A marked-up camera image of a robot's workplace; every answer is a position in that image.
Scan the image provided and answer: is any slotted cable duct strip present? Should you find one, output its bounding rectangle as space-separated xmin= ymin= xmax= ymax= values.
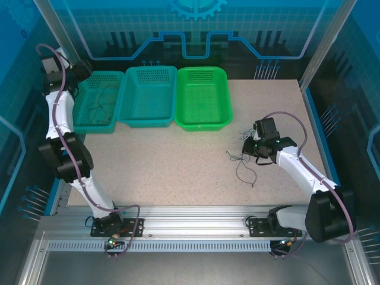
xmin=47 ymin=240 xmax=280 ymax=253

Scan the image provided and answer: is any arm purple harness cable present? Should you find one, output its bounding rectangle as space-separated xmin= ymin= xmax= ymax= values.
xmin=36 ymin=43 xmax=141 ymax=259
xmin=260 ymin=111 xmax=357 ymax=259

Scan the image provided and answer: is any green plastic basket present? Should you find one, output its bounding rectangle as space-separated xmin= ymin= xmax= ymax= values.
xmin=173 ymin=66 xmax=233 ymax=132

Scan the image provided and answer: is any wire bundle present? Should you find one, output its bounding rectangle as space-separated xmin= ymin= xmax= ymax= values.
xmin=235 ymin=154 xmax=258 ymax=188

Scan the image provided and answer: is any aluminium frame post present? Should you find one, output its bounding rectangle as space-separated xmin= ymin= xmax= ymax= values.
xmin=298 ymin=0 xmax=357 ymax=90
xmin=32 ymin=0 xmax=87 ymax=74

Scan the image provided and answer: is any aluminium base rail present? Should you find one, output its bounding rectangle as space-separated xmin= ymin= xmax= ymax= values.
xmin=40 ymin=204 xmax=357 ymax=242

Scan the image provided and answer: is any left arm purple harness cable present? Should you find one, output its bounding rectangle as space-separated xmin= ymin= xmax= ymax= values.
xmin=36 ymin=43 xmax=141 ymax=259

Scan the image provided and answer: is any thin black cable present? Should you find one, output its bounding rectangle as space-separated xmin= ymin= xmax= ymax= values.
xmin=88 ymin=84 xmax=119 ymax=126

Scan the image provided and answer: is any right arm purple harness cable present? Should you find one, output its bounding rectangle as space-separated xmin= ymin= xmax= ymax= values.
xmin=260 ymin=111 xmax=357 ymax=259

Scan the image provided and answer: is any teal plastic basket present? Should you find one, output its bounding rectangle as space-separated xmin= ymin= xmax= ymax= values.
xmin=115 ymin=65 xmax=178 ymax=129
xmin=71 ymin=70 xmax=125 ymax=134

